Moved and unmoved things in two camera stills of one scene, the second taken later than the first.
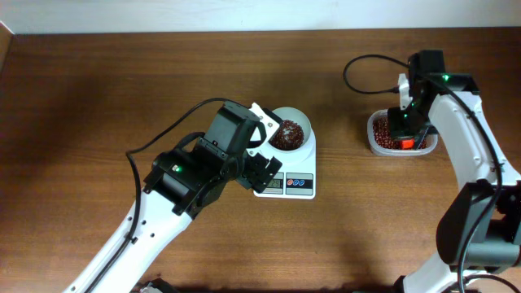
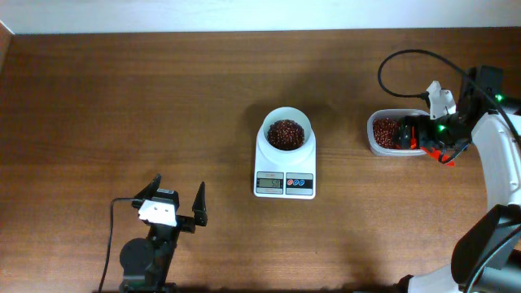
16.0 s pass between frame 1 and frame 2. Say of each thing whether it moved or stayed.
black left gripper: moved
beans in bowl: stayed
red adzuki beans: stayed
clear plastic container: stayed
